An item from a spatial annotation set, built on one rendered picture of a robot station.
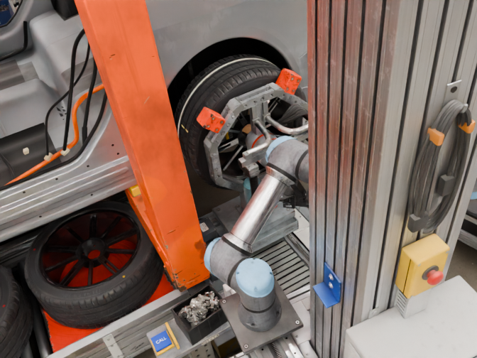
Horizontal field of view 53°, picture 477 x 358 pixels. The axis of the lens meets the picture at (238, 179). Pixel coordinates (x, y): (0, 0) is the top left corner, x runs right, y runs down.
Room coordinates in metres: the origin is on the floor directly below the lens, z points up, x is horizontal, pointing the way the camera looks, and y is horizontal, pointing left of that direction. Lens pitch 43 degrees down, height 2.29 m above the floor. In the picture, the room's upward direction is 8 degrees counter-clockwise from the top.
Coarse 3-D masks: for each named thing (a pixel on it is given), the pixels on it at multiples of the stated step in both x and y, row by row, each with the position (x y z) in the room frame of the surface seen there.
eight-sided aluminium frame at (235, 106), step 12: (276, 84) 1.88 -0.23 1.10; (240, 96) 1.80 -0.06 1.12; (252, 96) 1.81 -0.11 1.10; (264, 96) 1.79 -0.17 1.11; (276, 96) 1.81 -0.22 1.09; (288, 96) 1.84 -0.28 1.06; (228, 108) 1.76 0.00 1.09; (240, 108) 1.74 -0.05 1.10; (228, 120) 1.71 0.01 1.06; (300, 120) 1.89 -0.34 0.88; (204, 144) 1.71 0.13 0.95; (216, 144) 1.68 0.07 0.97; (216, 156) 1.68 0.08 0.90; (216, 168) 1.69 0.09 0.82; (216, 180) 1.67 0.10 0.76; (228, 180) 1.70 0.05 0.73; (240, 180) 1.77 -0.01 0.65
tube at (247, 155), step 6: (252, 108) 1.76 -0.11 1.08; (252, 114) 1.76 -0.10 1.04; (252, 120) 1.75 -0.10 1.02; (258, 120) 1.76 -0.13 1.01; (258, 126) 1.71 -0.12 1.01; (264, 132) 1.66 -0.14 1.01; (270, 138) 1.62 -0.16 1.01; (264, 144) 1.58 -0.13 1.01; (252, 150) 1.55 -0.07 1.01; (258, 150) 1.56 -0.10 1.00; (246, 156) 1.53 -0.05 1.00; (252, 156) 1.54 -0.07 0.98
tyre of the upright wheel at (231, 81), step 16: (224, 64) 2.00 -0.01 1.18; (240, 64) 1.98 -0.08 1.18; (256, 64) 1.99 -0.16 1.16; (272, 64) 2.07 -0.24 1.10; (192, 80) 1.98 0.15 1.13; (208, 80) 1.92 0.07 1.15; (224, 80) 1.87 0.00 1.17; (240, 80) 1.85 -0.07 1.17; (256, 80) 1.87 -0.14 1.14; (272, 80) 1.90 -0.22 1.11; (192, 96) 1.90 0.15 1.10; (208, 96) 1.84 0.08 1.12; (224, 96) 1.80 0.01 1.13; (304, 96) 1.98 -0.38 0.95; (176, 112) 1.93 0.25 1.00; (192, 112) 1.82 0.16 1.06; (176, 128) 1.90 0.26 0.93; (192, 128) 1.77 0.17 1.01; (192, 144) 1.74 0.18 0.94; (192, 160) 1.74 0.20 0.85; (208, 176) 1.74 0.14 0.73
